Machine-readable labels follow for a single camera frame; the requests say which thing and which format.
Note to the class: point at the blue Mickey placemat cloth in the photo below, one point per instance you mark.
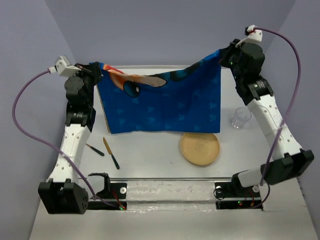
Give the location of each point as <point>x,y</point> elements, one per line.
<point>185,100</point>

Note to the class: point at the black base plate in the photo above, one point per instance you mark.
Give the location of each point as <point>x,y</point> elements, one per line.
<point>229,197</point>
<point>114,193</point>

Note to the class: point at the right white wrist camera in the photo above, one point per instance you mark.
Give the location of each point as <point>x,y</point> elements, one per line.
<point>253,36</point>

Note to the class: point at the gold knife green handle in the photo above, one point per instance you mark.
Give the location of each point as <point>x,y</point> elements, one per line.
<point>110,152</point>

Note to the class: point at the gold fork green handle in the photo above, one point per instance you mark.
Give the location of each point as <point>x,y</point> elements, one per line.
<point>95,150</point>

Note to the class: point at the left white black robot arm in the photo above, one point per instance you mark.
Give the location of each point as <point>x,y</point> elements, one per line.
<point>61,193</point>

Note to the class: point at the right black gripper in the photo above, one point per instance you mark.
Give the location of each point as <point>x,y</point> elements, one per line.
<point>228,51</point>

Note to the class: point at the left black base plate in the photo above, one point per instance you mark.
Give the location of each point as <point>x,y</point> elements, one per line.
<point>114,193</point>

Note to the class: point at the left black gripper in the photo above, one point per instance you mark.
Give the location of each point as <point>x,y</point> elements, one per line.
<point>91,70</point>

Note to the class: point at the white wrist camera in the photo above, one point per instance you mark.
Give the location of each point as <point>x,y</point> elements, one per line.
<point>63,67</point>
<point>253,36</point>

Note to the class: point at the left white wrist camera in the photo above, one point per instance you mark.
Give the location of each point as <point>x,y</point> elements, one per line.
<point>63,67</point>

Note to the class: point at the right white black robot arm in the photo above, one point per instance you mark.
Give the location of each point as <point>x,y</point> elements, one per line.
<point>288,159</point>

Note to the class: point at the yellow round plate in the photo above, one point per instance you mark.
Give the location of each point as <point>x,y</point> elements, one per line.
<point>200,149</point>

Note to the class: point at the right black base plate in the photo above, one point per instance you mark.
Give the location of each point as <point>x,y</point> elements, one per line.
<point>229,197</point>

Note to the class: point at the clear plastic cup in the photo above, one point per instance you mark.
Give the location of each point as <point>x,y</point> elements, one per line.
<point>241,116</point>

